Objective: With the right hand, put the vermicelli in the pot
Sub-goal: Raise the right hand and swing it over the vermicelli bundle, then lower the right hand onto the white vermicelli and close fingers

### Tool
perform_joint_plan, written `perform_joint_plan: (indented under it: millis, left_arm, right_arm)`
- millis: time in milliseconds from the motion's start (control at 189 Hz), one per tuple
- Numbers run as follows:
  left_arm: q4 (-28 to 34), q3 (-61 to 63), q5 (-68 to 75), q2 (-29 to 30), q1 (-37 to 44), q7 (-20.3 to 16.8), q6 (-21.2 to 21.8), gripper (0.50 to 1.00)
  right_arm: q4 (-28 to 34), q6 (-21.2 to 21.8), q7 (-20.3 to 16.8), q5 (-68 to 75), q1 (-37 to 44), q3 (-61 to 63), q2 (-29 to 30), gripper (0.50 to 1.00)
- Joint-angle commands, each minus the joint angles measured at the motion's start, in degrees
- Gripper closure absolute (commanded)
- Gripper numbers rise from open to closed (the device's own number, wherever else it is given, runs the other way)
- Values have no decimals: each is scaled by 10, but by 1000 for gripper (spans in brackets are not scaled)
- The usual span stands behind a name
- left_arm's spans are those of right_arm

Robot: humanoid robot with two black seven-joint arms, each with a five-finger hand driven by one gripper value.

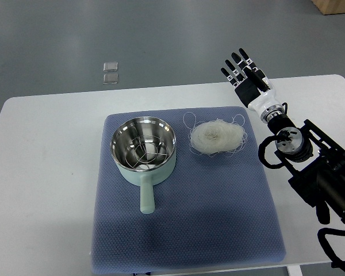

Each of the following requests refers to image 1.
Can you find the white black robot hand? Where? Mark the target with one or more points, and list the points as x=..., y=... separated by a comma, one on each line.
x=252, y=86

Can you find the white vermicelli nest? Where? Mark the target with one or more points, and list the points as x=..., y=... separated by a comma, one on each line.
x=217, y=136

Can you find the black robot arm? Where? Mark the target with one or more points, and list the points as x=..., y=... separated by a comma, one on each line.
x=317, y=165

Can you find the mint green steel pot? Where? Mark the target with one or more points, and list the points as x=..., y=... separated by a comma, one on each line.
x=145, y=152

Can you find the blue textured mat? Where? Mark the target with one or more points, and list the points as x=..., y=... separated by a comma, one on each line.
x=210, y=211

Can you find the lower clear floor tile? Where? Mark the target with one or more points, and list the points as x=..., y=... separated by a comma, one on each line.
x=110, y=78

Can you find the clear floor tile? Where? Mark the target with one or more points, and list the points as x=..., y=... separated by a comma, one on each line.
x=110, y=66
x=110, y=78

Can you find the upper clear floor tile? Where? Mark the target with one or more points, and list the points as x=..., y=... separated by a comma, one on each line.
x=110, y=66

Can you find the white table leg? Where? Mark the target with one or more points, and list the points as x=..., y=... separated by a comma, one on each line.
x=294, y=270

